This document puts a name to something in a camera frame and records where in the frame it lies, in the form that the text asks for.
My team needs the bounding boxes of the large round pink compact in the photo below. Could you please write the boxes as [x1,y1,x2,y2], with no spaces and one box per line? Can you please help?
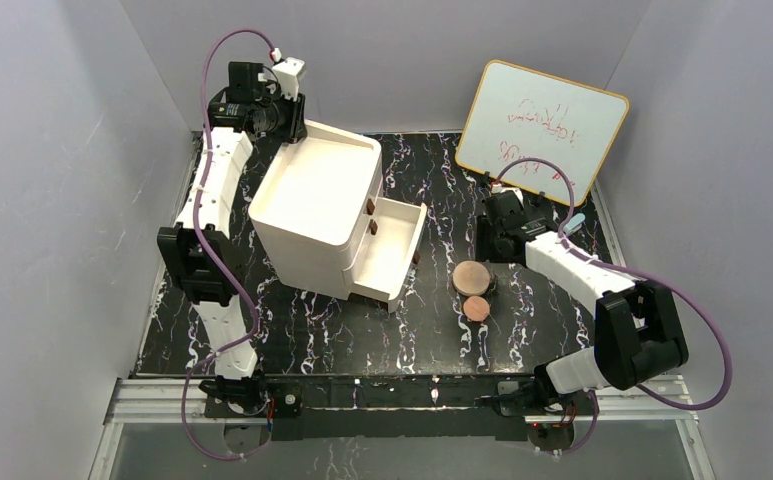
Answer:
[451,260,492,297]

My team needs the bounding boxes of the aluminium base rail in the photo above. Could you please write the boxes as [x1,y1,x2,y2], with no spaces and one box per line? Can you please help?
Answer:
[104,376,700,425]

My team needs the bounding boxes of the white three-drawer organizer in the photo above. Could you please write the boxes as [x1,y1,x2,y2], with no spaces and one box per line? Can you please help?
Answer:
[248,120,382,300]

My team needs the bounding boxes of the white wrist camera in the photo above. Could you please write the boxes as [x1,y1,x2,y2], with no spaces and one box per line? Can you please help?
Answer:
[270,48,306,101]
[490,183,523,202]

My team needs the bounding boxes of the whiteboard with yellow frame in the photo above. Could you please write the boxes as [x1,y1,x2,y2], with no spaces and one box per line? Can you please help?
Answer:
[455,60,630,207]

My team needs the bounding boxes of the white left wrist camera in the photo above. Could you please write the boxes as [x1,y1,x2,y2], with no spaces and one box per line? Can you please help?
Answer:
[270,48,306,101]

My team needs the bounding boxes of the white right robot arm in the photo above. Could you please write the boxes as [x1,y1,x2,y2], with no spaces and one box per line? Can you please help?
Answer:
[476,187,689,405]

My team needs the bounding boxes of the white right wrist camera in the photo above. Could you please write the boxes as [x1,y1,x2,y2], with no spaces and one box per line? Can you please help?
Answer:
[490,183,523,202]

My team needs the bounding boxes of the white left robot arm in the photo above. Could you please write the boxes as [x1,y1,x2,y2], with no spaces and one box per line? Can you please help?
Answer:
[157,57,307,381]

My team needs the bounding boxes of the small round pink compact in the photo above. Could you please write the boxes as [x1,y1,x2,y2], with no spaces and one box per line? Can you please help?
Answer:
[462,296,491,323]

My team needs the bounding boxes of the light blue eraser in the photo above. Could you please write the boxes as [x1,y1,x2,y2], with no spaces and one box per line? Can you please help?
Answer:
[563,213,586,237]

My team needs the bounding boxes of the white bottom drawer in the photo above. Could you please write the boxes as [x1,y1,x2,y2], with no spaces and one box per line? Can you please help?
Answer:
[343,197,428,313]

